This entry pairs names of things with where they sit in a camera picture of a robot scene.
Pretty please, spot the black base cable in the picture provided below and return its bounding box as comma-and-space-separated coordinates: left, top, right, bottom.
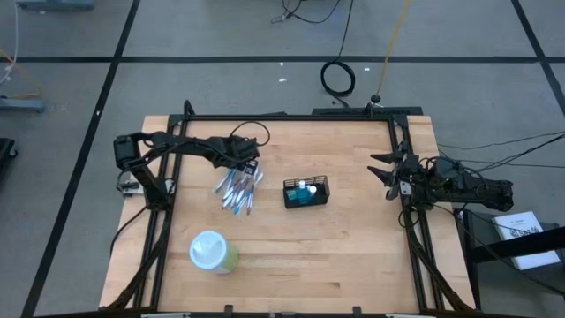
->
396, 201, 427, 231
109, 205, 149, 257

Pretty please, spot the white booklet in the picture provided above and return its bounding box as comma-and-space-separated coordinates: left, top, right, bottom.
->
492, 210, 561, 271

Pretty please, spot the black left camera cable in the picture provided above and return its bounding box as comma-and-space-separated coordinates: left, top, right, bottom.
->
229, 121, 271, 148

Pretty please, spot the teal mouthwash bottle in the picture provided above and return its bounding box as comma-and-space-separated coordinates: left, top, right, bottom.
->
296, 179, 311, 205

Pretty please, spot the black left base cable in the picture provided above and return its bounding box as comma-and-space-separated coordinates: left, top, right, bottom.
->
109, 205, 149, 257

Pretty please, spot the thin black floor cable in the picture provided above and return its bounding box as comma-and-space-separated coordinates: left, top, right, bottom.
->
441, 134, 565, 174
436, 131, 565, 151

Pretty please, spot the black right base cable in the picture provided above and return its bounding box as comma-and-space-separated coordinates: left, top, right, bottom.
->
396, 201, 427, 231

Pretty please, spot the black coiled hanging cable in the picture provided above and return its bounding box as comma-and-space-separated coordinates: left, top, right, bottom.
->
320, 0, 357, 98

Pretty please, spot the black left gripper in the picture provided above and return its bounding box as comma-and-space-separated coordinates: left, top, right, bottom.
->
207, 134, 261, 177

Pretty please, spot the black metal table frame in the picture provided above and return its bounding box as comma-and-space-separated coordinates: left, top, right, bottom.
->
105, 100, 476, 318

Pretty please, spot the black floor object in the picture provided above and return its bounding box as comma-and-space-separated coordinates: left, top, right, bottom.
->
0, 137, 19, 178

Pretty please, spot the black wire caddy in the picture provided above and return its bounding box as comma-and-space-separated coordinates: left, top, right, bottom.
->
282, 175, 331, 209

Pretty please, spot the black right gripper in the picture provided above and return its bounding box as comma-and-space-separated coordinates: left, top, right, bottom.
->
366, 140, 425, 201

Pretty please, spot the gray table foot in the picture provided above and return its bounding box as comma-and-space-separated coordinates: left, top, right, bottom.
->
0, 96, 47, 113
15, 0, 94, 11

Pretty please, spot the green wipes canister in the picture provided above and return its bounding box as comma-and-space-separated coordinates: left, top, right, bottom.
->
188, 230, 240, 275

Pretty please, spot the white floor cable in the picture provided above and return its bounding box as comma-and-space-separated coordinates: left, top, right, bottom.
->
0, 0, 21, 85

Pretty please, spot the black floor plate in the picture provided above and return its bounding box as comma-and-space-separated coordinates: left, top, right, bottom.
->
311, 105, 424, 117

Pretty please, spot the black side stand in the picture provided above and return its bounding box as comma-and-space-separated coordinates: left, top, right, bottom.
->
458, 207, 565, 310

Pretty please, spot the orange floor cable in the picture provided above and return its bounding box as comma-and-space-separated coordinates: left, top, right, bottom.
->
0, 48, 43, 101

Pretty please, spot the yellow hanging cable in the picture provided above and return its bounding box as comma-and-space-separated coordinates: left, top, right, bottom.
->
370, 0, 412, 105

